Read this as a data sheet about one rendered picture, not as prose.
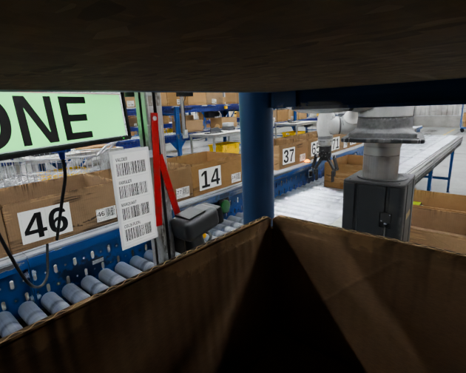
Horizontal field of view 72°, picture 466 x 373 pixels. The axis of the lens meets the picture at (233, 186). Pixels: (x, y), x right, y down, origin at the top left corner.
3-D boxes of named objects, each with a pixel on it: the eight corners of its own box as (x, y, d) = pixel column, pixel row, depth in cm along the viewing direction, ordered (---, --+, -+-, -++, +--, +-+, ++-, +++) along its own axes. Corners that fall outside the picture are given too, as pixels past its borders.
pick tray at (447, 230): (466, 266, 110) (470, 238, 107) (353, 240, 133) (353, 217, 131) (471, 237, 131) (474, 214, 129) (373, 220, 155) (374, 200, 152)
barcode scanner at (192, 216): (229, 240, 79) (223, 201, 75) (194, 265, 71) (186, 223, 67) (210, 234, 83) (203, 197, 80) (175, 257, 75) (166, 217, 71)
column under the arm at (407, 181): (422, 263, 112) (433, 172, 104) (407, 299, 93) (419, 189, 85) (348, 246, 128) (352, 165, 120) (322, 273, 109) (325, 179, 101)
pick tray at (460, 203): (471, 236, 132) (474, 213, 130) (374, 218, 157) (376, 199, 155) (477, 217, 153) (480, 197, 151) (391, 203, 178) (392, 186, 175)
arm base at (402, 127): (416, 131, 106) (417, 114, 105) (417, 138, 87) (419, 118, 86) (357, 131, 115) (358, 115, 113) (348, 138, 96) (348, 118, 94)
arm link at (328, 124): (317, 137, 191) (340, 136, 189) (318, 110, 187) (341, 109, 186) (315, 135, 201) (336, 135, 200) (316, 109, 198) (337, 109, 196)
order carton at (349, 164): (366, 192, 202) (367, 166, 198) (323, 186, 221) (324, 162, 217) (386, 180, 230) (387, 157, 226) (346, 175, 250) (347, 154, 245)
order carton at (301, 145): (279, 171, 215) (279, 145, 211) (245, 166, 234) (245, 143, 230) (308, 161, 244) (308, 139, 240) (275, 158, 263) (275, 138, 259)
